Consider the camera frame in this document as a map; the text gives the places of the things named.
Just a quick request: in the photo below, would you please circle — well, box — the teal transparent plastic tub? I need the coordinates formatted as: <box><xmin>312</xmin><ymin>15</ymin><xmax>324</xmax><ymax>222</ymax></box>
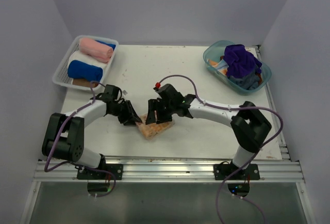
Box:
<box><xmin>203</xmin><ymin>40</ymin><xmax>272</xmax><ymax>95</ymax></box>

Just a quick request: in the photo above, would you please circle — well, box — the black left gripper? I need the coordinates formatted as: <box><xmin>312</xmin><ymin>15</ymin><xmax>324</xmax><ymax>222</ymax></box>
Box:
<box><xmin>109</xmin><ymin>100</ymin><xmax>141</xmax><ymax>125</ymax></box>

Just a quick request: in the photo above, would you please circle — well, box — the royal blue towel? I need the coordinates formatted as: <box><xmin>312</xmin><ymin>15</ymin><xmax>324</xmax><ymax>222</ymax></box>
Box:
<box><xmin>68</xmin><ymin>60</ymin><xmax>103</xmax><ymax>82</ymax></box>

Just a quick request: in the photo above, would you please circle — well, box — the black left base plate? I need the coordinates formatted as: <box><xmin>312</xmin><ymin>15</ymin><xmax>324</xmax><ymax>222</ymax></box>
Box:
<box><xmin>76</xmin><ymin>164</ymin><xmax>124</xmax><ymax>180</ymax></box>

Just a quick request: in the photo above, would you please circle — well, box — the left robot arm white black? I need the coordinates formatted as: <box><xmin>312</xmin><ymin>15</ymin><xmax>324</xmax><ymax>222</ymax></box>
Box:
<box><xmin>42</xmin><ymin>85</ymin><xmax>142</xmax><ymax>179</ymax></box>

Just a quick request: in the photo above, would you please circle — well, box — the orange towel in tub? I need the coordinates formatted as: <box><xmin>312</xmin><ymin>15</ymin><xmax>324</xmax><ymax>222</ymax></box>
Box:
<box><xmin>207</xmin><ymin>59</ymin><xmax>219</xmax><ymax>68</ymax></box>

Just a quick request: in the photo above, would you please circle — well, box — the purple towel in tub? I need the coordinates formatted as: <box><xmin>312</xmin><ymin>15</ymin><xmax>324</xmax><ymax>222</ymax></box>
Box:
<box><xmin>223</xmin><ymin>44</ymin><xmax>262</xmax><ymax>78</ymax></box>

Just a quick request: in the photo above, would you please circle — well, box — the white rolled towel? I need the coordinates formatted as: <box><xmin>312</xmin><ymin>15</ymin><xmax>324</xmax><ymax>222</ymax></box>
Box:
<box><xmin>67</xmin><ymin>50</ymin><xmax>108</xmax><ymax>69</ymax></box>

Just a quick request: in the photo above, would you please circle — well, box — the white plastic mesh basket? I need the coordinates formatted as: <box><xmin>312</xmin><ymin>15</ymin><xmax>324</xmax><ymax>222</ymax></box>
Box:
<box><xmin>52</xmin><ymin>35</ymin><xmax>119</xmax><ymax>91</ymax></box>

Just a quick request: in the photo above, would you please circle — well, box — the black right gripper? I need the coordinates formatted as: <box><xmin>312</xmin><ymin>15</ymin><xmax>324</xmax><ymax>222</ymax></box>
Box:
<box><xmin>145</xmin><ymin>99</ymin><xmax>175</xmax><ymax>125</ymax></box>

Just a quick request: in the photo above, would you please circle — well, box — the pink rolled towel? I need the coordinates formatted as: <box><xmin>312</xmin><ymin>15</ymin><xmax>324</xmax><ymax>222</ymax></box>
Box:
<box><xmin>79</xmin><ymin>37</ymin><xmax>113</xmax><ymax>63</ymax></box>

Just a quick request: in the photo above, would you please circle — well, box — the aluminium mounting rail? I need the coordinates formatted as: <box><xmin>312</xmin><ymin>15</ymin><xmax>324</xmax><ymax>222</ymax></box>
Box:
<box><xmin>33</xmin><ymin>157</ymin><xmax>305</xmax><ymax>183</ymax></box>

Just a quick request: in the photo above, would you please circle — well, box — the blue rolled towel in basket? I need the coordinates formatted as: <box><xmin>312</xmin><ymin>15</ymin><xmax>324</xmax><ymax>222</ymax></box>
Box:
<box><xmin>96</xmin><ymin>40</ymin><xmax>116</xmax><ymax>50</ymax></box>

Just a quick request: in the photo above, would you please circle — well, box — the grey-blue towel in tub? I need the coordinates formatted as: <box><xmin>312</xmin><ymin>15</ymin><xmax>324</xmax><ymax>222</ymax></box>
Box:
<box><xmin>229</xmin><ymin>75</ymin><xmax>259</xmax><ymax>90</ymax></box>

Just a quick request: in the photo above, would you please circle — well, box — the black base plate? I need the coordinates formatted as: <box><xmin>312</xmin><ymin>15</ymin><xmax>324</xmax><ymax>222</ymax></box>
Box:
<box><xmin>213</xmin><ymin>162</ymin><xmax>260</xmax><ymax>181</ymax></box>
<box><xmin>76</xmin><ymin>164</ymin><xmax>124</xmax><ymax>180</ymax></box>

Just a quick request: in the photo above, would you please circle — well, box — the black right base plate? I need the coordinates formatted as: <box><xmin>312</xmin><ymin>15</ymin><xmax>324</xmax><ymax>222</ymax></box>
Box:
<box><xmin>213</xmin><ymin>162</ymin><xmax>260</xmax><ymax>181</ymax></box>

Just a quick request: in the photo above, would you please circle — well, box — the orange blue printed towel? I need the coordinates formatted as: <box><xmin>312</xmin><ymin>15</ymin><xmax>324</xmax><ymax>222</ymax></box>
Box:
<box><xmin>136</xmin><ymin>114</ymin><xmax>175</xmax><ymax>140</ymax></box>

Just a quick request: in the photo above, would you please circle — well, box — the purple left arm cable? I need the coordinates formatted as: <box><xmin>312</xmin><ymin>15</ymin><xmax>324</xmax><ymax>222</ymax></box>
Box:
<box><xmin>44</xmin><ymin>81</ymin><xmax>117</xmax><ymax>199</ymax></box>

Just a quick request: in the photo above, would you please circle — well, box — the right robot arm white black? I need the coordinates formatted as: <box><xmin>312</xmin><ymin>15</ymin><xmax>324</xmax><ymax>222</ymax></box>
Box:
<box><xmin>145</xmin><ymin>84</ymin><xmax>272</xmax><ymax>179</ymax></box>

